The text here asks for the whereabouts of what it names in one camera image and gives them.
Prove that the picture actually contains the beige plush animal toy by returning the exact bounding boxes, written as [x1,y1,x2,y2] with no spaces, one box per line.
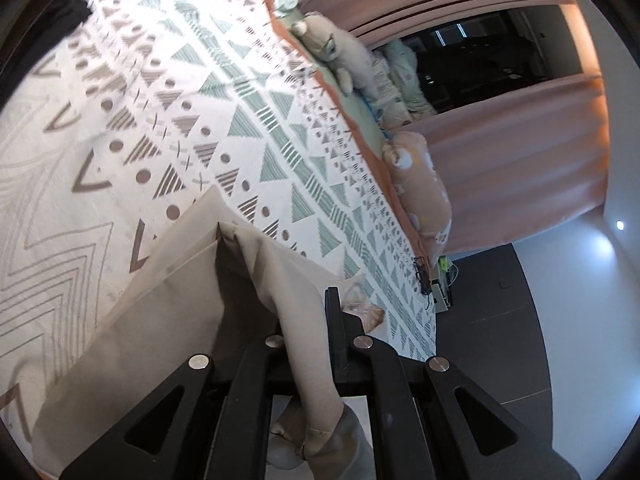
[290,13,380,101]

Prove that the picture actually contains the right pink curtain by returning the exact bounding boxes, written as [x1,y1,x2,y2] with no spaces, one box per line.
[410,74,610,254]

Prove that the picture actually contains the black folded garment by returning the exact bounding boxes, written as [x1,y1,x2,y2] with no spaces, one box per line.
[46,0,91,34]

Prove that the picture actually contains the green bedding pile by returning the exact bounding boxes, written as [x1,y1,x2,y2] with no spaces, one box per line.
[369,39,437,130]

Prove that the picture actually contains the beige jacket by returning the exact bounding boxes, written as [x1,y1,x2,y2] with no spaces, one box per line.
[32,188,375,479]

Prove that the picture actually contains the black cable bundle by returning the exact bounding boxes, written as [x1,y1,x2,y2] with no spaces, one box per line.
[412,254,434,311]

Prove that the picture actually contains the orange plush pillow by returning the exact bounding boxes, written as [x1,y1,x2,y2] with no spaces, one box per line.
[382,131,452,266]

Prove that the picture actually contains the patterned white bed blanket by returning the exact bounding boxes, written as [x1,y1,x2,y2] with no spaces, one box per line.
[1,0,436,472]

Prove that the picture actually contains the white bedside nightstand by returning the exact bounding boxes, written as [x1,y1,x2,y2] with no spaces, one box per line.
[431,256,459,313]

